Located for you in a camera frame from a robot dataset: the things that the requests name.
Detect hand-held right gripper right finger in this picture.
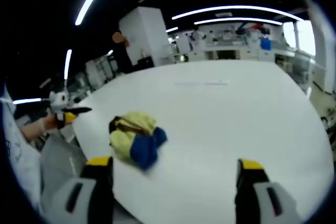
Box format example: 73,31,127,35
235,158,302,224

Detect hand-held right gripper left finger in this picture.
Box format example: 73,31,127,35
59,156,115,224

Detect yellow and blue garment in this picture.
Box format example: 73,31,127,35
109,111,168,171

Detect person's left hand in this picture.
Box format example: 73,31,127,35
39,115,61,133

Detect person's white shirt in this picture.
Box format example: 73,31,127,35
0,83,44,211

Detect black monitor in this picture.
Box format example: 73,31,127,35
137,56,155,69

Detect white square pillar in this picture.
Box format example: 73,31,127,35
118,6,172,68

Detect white lab counter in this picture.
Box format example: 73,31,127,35
187,42,276,62

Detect long ceiling light strip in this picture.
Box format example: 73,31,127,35
193,17,284,26
171,5,305,22

